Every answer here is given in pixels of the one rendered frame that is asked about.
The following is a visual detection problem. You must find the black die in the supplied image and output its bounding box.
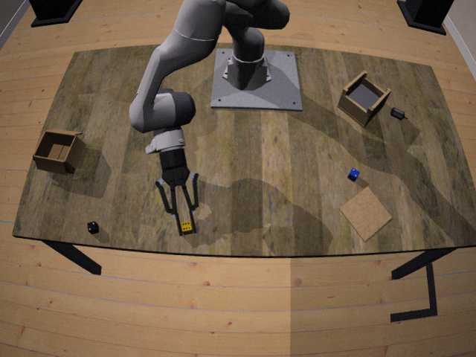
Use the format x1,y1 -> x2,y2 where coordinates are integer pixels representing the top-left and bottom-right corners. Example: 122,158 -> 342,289
88,222 -> 99,234

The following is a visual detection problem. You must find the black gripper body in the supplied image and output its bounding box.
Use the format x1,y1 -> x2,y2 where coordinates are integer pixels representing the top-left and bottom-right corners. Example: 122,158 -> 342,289
159,148 -> 190,187

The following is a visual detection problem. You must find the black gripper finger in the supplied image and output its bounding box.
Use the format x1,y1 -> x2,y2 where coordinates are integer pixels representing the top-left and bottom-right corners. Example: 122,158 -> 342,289
178,172 -> 199,234
155,176 -> 183,236

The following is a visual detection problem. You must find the yellow die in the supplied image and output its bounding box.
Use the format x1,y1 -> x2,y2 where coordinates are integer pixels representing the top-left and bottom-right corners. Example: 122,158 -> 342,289
181,221 -> 193,235

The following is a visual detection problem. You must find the tan flat mat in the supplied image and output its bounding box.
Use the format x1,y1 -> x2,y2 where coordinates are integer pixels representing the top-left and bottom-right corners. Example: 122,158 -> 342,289
339,187 -> 392,242

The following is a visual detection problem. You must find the open brown cardboard box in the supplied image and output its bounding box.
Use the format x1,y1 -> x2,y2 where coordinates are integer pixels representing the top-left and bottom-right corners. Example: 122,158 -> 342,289
33,129 -> 86,175

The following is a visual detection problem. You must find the brown wooden open-top crate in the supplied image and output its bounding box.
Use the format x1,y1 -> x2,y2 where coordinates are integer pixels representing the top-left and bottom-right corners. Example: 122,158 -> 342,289
337,71 -> 391,128

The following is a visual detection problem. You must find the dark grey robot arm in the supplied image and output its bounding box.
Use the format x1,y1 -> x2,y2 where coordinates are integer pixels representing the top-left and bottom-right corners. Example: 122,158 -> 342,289
129,0 -> 290,154

